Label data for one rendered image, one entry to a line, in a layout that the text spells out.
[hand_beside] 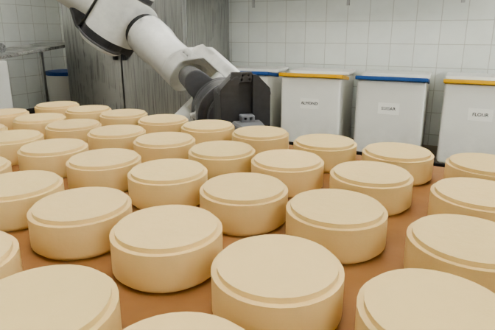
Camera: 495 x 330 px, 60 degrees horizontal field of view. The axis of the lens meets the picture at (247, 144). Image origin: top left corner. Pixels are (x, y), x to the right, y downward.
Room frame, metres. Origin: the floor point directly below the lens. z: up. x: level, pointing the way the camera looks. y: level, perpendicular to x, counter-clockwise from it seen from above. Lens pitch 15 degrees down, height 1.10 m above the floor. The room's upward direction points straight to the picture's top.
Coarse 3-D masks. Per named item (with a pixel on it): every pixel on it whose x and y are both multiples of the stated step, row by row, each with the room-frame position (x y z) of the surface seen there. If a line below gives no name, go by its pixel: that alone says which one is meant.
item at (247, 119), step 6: (240, 114) 0.45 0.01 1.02; (246, 114) 0.45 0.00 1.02; (252, 114) 0.45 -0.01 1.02; (240, 120) 0.45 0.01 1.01; (246, 120) 0.45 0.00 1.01; (252, 120) 0.45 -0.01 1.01; (258, 120) 0.46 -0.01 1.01; (234, 126) 0.44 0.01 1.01; (240, 126) 0.43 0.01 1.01; (246, 126) 0.43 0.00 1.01
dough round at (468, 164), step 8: (472, 152) 0.29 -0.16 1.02; (448, 160) 0.28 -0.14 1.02; (456, 160) 0.28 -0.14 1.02; (464, 160) 0.28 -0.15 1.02; (472, 160) 0.28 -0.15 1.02; (480, 160) 0.28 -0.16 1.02; (488, 160) 0.28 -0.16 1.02; (448, 168) 0.27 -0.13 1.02; (456, 168) 0.27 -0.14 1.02; (464, 168) 0.26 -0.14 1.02; (472, 168) 0.26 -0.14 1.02; (480, 168) 0.26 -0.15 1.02; (488, 168) 0.26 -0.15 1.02; (448, 176) 0.27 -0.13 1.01; (456, 176) 0.26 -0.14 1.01; (464, 176) 0.26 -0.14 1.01; (472, 176) 0.25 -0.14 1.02; (480, 176) 0.25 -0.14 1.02; (488, 176) 0.25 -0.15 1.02
